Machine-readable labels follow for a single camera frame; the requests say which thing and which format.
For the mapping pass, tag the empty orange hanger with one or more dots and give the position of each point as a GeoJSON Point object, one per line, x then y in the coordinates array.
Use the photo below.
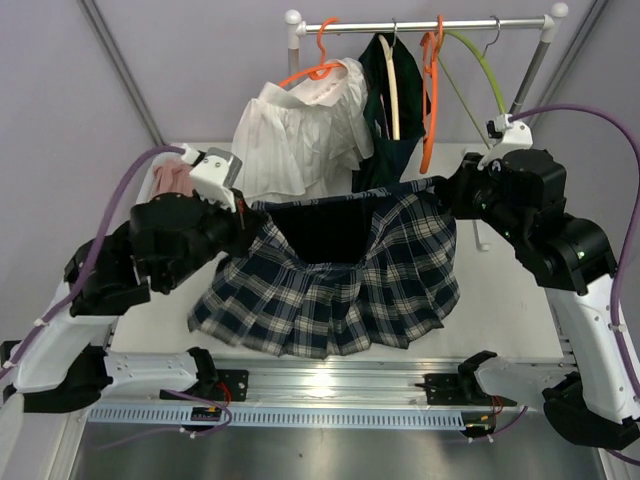
{"type": "Point", "coordinates": [431, 44]}

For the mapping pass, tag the navy white plaid skirt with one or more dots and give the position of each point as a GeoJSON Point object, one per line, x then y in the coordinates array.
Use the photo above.
{"type": "Point", "coordinates": [337, 275]}

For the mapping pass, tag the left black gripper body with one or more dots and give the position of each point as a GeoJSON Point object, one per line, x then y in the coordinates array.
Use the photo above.
{"type": "Point", "coordinates": [223, 231]}

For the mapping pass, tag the cream hanger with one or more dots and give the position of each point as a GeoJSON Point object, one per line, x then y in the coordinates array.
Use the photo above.
{"type": "Point", "coordinates": [388, 52]}

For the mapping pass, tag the dark green plaid skirt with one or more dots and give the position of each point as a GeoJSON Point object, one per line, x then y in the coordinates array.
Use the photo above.
{"type": "Point", "coordinates": [390, 158]}

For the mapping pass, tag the slotted cable duct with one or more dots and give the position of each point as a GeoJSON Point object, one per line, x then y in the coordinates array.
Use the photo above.
{"type": "Point", "coordinates": [412, 419]}

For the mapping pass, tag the white clothes rack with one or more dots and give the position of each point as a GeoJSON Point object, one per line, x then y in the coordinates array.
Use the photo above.
{"type": "Point", "coordinates": [411, 33]}

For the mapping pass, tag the orange hanger with dress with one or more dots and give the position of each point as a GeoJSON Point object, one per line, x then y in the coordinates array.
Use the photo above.
{"type": "Point", "coordinates": [322, 69]}

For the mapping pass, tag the white ruffled dress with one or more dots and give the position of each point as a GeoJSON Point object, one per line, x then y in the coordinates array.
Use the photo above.
{"type": "Point", "coordinates": [299, 144]}

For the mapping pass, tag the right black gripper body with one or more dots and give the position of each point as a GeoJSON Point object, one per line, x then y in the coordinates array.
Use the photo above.
{"type": "Point", "coordinates": [478, 197]}

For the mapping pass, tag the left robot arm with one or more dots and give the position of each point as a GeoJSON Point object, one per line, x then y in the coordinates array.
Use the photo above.
{"type": "Point", "coordinates": [58, 369]}

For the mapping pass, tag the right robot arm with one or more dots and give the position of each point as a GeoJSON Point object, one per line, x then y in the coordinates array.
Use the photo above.
{"type": "Point", "coordinates": [594, 406]}

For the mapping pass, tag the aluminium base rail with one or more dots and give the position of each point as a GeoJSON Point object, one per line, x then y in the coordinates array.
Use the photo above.
{"type": "Point", "coordinates": [337, 382]}

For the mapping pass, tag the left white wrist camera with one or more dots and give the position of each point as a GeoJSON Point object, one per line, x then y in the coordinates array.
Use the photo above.
{"type": "Point", "coordinates": [213, 174]}

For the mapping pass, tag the pink garment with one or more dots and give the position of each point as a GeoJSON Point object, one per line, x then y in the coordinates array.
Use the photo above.
{"type": "Point", "coordinates": [172, 176]}

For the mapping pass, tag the white plastic basket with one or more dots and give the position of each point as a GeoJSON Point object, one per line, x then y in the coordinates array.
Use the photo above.
{"type": "Point", "coordinates": [144, 194]}

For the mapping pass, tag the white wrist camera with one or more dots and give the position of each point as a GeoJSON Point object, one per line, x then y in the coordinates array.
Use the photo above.
{"type": "Point", "coordinates": [508, 135]}
{"type": "Point", "coordinates": [213, 174]}

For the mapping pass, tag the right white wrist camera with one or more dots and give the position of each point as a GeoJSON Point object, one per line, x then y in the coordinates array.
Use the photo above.
{"type": "Point", "coordinates": [508, 135]}

